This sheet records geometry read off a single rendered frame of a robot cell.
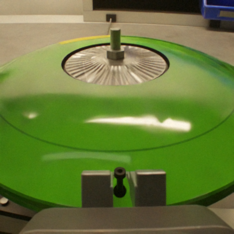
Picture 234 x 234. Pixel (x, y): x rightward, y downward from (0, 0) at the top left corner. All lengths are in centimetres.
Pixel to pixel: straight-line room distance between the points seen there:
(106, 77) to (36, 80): 6
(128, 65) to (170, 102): 7
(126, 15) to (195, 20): 23
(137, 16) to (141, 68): 78
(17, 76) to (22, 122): 7
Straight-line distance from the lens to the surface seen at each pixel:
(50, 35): 96
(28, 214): 37
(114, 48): 29
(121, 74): 27
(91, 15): 108
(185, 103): 24
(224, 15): 102
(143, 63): 29
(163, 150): 20
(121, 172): 18
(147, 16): 106
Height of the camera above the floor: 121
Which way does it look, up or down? 34 degrees down
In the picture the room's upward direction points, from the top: straight up
